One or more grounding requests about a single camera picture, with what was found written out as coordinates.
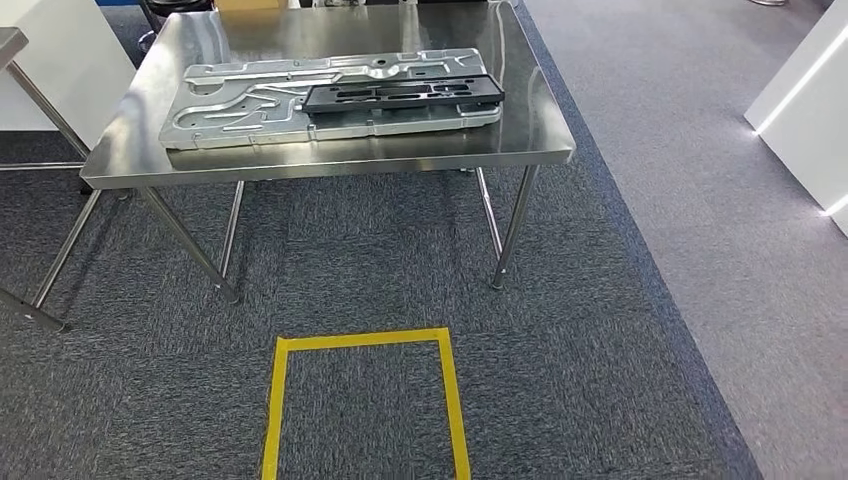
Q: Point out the black plastic panel part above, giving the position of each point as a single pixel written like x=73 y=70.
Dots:
x=316 y=99

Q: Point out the stainless steel workbench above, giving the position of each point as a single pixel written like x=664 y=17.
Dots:
x=331 y=30

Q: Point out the machined aluminium plate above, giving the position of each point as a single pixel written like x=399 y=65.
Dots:
x=212 y=119

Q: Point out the brown cardboard box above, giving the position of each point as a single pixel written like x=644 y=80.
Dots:
x=252 y=4

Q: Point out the black round stool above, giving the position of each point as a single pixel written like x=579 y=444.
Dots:
x=179 y=5

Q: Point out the white partition board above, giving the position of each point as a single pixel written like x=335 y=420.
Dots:
x=66 y=66

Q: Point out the white cabinet with light strip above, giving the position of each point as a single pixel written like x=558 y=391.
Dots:
x=808 y=132

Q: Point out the chrome stand base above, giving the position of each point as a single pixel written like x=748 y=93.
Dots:
x=768 y=2

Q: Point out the steel side table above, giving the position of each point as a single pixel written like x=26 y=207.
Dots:
x=10 y=43

